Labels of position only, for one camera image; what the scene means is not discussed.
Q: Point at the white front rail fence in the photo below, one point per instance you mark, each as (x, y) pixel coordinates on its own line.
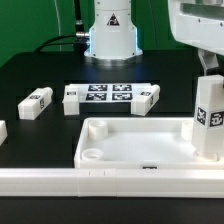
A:
(112, 182)

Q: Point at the white desk top tray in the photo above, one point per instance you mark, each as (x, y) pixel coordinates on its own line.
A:
(140, 143)

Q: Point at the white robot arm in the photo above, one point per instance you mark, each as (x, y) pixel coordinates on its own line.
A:
(113, 37)

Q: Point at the white marker base plate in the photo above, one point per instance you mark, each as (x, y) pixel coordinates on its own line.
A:
(109, 93)

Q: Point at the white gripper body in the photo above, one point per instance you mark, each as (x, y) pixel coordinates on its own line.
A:
(199, 23)

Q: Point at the white block left edge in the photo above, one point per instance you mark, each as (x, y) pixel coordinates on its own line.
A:
(3, 131)

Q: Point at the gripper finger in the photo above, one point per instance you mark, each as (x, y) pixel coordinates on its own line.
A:
(208, 61)

